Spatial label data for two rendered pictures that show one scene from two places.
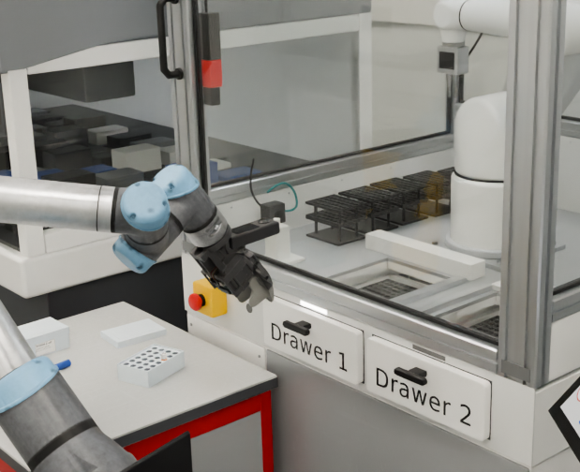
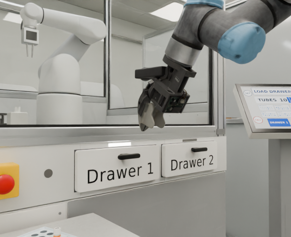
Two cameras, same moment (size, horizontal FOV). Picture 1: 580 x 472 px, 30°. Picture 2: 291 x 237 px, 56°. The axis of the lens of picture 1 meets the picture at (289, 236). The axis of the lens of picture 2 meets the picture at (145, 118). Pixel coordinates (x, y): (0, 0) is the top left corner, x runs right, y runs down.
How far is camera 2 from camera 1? 2.21 m
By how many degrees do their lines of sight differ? 90
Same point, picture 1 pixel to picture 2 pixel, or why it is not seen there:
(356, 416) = (151, 203)
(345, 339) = (152, 152)
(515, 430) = (221, 157)
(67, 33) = not seen: outside the picture
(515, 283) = (219, 95)
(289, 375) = (94, 209)
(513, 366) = (220, 130)
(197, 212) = not seen: hidden behind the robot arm
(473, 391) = (213, 146)
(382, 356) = (174, 151)
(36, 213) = not seen: outside the picture
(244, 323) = (39, 192)
